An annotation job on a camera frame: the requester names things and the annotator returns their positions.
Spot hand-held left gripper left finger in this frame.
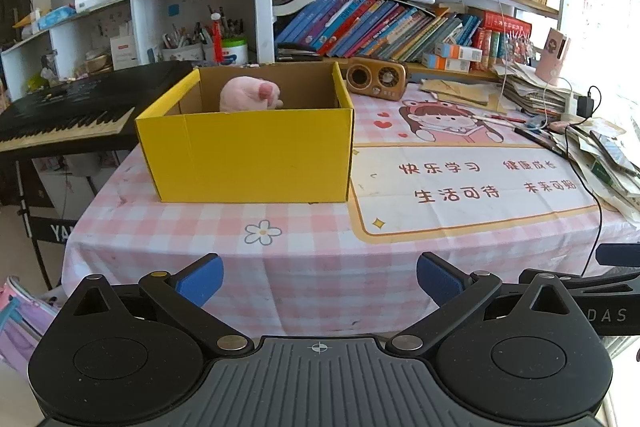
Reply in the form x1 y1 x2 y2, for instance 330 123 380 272
62 253 255 356

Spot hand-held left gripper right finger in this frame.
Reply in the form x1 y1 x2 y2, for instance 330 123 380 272
391 252 581 354

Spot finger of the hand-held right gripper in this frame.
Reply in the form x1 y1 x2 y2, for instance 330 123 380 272
596 243 640 268
517 268 640 294

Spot yellow cardboard box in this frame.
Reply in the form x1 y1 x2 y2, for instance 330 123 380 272
134 61 356 204

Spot pink plush toy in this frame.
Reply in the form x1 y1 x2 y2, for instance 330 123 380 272
219 76 285 112

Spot desktop with pink checked cloth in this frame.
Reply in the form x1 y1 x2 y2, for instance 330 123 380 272
62 77 640 340

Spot pile of papers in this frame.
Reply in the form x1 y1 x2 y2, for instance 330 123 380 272
565 117 640 224
500 62 581 116

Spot black pen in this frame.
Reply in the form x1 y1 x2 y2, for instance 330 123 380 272
514 126 569 158

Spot black charger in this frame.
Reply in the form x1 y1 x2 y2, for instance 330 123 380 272
577 87 604 120

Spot black keyboard stand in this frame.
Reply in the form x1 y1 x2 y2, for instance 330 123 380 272
14 151 103 294

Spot brown paper envelopes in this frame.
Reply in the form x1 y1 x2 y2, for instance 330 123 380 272
420 77 506 114

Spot brown retro radio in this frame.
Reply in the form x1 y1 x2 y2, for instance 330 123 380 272
346 57 409 102

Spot black piano keyboard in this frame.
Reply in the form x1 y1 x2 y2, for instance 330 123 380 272
0 59 196 156

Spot pink cylindrical device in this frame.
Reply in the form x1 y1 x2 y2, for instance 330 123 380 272
536 27 572 80

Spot orange and white box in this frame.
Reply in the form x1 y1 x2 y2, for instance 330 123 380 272
422 53 472 74
434 42 484 63

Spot white pen holder with pens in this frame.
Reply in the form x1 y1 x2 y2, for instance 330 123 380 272
161 24 207 63

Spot green lid jar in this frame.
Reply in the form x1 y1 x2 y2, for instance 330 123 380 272
220 38 249 67

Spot white box red label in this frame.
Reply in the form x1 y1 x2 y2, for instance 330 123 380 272
110 36 139 70

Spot black stapler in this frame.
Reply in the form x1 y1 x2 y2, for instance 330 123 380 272
276 42 323 62

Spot blue tissue pack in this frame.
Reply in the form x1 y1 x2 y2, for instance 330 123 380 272
37 6 77 30

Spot black cable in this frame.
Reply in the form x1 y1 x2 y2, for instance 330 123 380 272
565 127 607 279

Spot pink wall poster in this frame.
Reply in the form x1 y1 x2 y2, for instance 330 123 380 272
582 0 640 60

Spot white cable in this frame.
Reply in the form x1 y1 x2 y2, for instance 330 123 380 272
467 0 576 115

